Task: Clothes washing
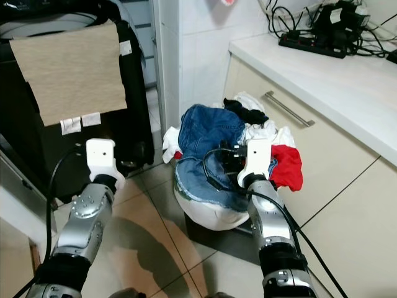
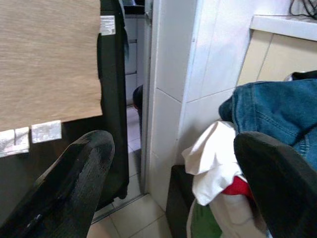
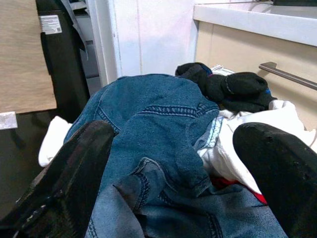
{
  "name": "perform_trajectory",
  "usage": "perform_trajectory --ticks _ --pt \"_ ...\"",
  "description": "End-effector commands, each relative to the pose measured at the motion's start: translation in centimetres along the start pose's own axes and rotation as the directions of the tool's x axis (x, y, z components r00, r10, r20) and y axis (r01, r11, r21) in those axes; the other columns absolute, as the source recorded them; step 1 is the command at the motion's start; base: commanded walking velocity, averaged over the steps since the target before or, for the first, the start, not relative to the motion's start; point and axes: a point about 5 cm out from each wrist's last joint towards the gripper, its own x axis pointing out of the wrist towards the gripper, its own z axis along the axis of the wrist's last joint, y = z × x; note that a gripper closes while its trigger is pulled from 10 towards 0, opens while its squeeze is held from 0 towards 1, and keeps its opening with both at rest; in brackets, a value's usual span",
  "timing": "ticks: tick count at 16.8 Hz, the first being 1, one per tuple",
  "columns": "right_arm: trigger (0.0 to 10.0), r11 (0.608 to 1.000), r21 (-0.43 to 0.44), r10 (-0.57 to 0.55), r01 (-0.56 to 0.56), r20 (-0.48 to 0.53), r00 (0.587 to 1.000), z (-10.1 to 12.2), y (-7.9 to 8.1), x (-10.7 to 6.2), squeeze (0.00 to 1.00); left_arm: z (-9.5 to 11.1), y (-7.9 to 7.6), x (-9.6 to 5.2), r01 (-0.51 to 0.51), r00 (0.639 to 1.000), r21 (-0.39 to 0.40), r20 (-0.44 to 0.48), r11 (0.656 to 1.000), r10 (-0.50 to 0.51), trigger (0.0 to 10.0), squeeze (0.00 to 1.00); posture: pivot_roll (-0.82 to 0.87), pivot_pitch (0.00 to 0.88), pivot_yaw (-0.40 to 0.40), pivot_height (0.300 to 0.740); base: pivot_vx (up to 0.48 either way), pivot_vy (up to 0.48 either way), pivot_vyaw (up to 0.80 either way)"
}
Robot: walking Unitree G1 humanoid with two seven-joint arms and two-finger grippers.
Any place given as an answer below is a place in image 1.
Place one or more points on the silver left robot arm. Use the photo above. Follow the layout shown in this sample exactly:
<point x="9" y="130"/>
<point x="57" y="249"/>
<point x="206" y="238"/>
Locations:
<point x="90" y="217"/>

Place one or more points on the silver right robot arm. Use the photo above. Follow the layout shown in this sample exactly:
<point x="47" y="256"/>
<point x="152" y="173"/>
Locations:
<point x="270" y="223"/>

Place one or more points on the black top-load washing machine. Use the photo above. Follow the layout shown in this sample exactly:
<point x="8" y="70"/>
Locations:
<point x="37" y="149"/>

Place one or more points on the white garment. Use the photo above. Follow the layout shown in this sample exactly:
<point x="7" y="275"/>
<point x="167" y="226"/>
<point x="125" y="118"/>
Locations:
<point x="263" y="131"/>

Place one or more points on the blue denim jeans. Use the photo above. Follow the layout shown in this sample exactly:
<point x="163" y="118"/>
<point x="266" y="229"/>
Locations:
<point x="201" y="130"/>

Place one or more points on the black garment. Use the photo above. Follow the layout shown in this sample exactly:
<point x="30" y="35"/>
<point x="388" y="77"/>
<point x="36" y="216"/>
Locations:
<point x="245" y="112"/>

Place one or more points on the red garment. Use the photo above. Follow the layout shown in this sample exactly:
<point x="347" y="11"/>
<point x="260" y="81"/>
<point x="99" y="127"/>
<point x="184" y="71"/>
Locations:
<point x="287" y="166"/>

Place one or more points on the white laundry basket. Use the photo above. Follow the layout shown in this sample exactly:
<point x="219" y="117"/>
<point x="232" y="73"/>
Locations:
<point x="214" y="214"/>

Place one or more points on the beige cabinet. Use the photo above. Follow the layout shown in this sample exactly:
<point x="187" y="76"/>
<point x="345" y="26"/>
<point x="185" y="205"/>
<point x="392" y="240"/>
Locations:
<point x="341" y="167"/>

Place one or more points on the black power strip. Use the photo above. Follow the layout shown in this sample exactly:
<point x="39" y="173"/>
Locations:
<point x="310" y="45"/>

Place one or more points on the white low panel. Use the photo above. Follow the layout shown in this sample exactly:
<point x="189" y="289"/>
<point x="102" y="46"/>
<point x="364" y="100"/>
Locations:
<point x="15" y="211"/>

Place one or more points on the white sticker on washer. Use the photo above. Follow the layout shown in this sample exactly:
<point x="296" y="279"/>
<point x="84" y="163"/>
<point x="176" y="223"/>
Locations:
<point x="125" y="47"/>

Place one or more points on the beige cloth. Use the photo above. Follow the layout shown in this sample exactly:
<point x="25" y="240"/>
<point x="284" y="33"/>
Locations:
<point x="74" y="74"/>

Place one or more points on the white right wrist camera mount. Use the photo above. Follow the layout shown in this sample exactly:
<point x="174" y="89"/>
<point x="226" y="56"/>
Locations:
<point x="257" y="160"/>

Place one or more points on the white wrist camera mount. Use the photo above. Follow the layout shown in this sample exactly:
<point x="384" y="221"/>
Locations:
<point x="101" y="156"/>
<point x="257" y="160"/>

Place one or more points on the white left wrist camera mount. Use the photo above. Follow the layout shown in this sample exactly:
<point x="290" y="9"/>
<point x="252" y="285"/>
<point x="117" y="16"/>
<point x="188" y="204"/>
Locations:
<point x="101" y="156"/>

